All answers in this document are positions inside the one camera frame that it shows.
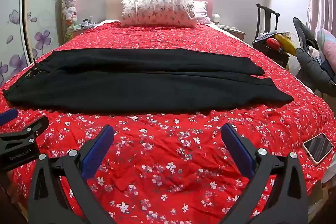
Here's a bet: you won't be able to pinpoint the pastel pink cushion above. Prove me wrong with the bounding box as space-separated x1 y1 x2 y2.
316 28 336 64

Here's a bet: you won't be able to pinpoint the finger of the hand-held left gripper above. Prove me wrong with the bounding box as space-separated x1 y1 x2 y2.
0 108 18 126
0 116 49 155

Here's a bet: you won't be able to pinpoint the black pants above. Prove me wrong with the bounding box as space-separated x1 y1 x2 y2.
3 48 294 114

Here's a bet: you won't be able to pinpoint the wooden bedside table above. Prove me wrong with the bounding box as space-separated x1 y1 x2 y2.
218 24 246 42

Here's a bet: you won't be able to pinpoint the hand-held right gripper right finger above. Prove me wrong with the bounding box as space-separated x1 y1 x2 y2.
220 123 309 224

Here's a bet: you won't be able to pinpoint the wardrobe with purple flower doors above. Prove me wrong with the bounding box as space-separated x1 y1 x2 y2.
0 0 70 88

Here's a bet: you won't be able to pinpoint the black wooden chair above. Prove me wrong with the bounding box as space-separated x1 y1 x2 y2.
252 3 290 67

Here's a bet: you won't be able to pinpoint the cluttered bedside table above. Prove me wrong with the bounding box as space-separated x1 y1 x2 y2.
71 21 97 38

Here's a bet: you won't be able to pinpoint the grey puffer jacket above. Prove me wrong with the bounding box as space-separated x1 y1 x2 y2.
293 17 336 96

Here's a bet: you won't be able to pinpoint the white floral pillow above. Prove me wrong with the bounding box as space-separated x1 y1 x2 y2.
120 0 197 28

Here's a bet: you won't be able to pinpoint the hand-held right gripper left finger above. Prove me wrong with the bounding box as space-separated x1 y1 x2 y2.
28 124 118 224

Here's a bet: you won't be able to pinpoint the clear tube of plush toys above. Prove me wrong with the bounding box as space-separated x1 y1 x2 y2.
62 0 78 38

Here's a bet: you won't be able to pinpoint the smartphone in pink case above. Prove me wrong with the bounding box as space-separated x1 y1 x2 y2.
302 133 334 164

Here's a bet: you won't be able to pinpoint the red plush toy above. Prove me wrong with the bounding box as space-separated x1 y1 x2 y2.
266 38 280 49

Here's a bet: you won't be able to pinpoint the red floral bedspread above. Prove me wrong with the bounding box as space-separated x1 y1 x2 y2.
0 21 336 224

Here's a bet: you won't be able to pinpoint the cream and pink headboard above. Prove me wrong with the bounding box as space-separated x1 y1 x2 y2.
107 0 214 24

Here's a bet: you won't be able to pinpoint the yellow plush toy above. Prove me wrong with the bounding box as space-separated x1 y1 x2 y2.
274 33 297 56

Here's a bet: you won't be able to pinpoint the pale pink pillow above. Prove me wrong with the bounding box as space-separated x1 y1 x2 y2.
192 1 212 24

